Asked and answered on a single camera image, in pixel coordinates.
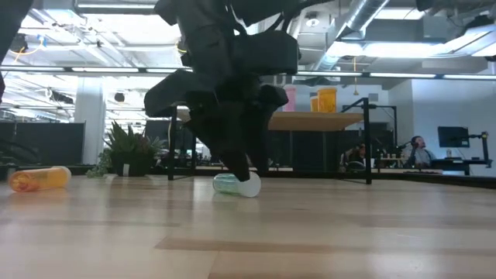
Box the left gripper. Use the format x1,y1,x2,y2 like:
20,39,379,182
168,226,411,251
143,22,290,183

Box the green medicine bottle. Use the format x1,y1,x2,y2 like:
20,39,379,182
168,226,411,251
212,171,263,198

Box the pink medicine bottle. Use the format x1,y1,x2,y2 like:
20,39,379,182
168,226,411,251
284,85,298,113

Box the small orange medicine bottle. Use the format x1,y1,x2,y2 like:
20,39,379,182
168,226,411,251
7,165,73,194

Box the wooden shelf black legs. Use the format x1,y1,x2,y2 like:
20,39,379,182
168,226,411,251
167,96,398,186

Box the seated person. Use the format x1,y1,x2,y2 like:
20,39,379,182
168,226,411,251
402,135,438,170
339,143,367,172

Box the green potted plant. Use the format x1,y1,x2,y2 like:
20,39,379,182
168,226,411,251
85,120,168,179

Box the long led light bar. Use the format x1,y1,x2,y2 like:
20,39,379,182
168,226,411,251
0,65,496,80

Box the white building pillar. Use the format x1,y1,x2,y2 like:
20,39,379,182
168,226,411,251
74,76,106,166

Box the dark office partition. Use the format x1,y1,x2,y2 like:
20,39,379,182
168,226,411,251
0,121,86,167

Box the black desk monitor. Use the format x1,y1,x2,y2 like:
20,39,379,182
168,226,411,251
437,126,471,149

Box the dark office desk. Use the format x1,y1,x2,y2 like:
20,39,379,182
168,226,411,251
429,157,494,176

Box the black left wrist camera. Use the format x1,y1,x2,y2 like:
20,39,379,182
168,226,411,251
232,29,300,75

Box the silver ventilation duct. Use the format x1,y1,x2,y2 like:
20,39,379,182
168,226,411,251
309,0,391,73

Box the grey metal bracket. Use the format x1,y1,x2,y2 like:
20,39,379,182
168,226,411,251
0,164,19,182

